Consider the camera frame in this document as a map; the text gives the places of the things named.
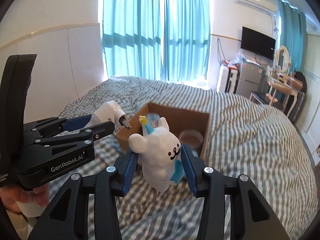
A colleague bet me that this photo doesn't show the teal side curtain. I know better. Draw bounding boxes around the teal side curtain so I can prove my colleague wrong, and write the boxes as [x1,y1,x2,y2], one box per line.
[278,0,307,72]

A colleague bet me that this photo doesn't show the clear lidded jar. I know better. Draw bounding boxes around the clear lidded jar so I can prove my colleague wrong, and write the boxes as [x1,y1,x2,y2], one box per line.
[146,113,160,128]

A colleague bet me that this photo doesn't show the person's left hand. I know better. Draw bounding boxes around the person's left hand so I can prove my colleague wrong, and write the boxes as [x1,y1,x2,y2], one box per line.
[1,184,49,213]

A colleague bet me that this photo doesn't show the teal window curtains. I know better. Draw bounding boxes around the teal window curtains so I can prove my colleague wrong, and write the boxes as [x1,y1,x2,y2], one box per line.
[101,0,210,82]

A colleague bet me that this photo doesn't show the white oval vanity mirror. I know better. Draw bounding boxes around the white oval vanity mirror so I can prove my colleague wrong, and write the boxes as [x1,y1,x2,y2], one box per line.
[273,46,291,73]

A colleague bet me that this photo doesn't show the round bowl in box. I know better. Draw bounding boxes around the round bowl in box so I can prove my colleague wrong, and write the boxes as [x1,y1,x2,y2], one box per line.
[178,129,203,154]

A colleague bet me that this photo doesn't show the white bear figurine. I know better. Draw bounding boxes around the white bear figurine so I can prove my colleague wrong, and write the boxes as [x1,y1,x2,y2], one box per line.
[128,115,184,193]

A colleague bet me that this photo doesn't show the brown cardboard box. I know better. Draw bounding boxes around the brown cardboard box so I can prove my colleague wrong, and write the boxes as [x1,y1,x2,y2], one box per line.
[116,102,210,158]

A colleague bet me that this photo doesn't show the white air conditioner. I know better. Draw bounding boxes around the white air conditioner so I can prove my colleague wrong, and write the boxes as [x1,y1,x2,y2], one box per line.
[235,0,277,15]

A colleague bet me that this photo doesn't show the silver mini fridge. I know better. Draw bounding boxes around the silver mini fridge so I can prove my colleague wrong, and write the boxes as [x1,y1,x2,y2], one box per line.
[236,61,263,98]

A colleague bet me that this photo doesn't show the black wall television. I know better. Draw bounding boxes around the black wall television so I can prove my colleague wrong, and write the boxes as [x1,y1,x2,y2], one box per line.
[240,27,276,60]

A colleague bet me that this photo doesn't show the white floor appliance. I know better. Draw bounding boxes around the white floor appliance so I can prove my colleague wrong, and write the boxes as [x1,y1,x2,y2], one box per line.
[216,65,231,92]

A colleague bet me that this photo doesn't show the checkered bed duvet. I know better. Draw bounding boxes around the checkered bed duvet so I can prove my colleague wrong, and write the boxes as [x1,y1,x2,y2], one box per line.
[60,76,318,239]

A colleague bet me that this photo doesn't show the black cushioned stool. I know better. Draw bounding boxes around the black cushioned stool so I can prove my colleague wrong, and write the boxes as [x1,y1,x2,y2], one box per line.
[249,92,284,111]

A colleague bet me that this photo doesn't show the white sliding wardrobe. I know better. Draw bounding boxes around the white sliding wardrobe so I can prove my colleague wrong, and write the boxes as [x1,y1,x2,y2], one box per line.
[295,33,320,152]

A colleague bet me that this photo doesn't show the white dressing table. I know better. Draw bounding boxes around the white dressing table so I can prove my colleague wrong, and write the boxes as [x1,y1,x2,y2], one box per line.
[265,75,299,118]

